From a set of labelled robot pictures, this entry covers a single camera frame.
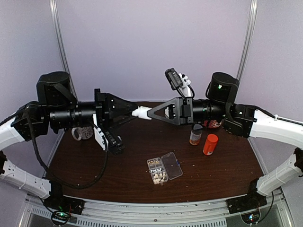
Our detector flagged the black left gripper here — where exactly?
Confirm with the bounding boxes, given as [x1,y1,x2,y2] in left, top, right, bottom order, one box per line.
[50,89,140,132]

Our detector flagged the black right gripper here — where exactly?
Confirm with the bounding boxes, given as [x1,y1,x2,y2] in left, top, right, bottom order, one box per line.
[146,96,228,126]

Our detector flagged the small white pill bottle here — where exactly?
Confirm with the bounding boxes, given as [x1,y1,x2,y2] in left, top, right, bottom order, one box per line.
[132,106,152,120]

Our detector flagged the grey capped vitamin bottle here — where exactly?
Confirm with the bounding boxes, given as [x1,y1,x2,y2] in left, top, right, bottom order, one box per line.
[189,124,203,146]

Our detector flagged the orange pill bottle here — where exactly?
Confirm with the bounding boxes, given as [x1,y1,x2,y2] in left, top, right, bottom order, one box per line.
[203,134,218,156]

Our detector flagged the clear plastic pill organizer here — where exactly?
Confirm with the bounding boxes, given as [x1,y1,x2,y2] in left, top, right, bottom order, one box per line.
[146,152,183,183]

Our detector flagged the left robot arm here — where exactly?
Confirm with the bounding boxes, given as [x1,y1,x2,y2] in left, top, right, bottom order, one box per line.
[0,71,138,210]

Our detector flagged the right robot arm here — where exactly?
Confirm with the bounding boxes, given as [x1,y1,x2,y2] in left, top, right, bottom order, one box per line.
[147,72,303,209]

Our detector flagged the white pills group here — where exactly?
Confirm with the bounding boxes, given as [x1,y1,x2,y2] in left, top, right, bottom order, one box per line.
[153,173,166,179]
[150,168,162,173]

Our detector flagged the white pills in organizer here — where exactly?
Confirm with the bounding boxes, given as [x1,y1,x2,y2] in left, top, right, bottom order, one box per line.
[153,178,165,185]

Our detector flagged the red floral saucer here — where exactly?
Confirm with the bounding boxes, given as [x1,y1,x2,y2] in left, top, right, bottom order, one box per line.
[203,120,222,129]

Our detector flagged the floral mug yellow inside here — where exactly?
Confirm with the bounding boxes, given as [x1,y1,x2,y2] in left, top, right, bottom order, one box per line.
[71,126,94,141]

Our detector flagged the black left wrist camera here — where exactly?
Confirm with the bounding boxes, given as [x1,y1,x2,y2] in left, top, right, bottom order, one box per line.
[93,124,125,155]

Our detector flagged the black camera cable left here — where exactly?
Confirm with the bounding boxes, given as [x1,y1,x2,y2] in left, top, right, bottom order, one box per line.
[26,113,109,190]

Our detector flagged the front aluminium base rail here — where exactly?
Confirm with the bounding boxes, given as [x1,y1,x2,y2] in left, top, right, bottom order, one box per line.
[18,182,292,227]

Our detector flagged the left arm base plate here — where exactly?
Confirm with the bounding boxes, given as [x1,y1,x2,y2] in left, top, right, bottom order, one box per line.
[43,195,85,215]

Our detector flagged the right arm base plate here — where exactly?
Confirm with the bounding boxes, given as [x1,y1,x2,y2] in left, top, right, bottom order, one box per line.
[226,195,267,214]

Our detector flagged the aluminium frame post left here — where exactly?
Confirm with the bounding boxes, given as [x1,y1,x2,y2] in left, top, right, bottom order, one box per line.
[49,0,76,95]

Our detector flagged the aluminium frame post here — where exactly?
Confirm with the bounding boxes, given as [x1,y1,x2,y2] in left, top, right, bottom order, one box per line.
[236,0,258,81]
[49,0,76,95]

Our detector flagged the aluminium frame post right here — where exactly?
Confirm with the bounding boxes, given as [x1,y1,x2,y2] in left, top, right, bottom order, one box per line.
[236,0,258,81]

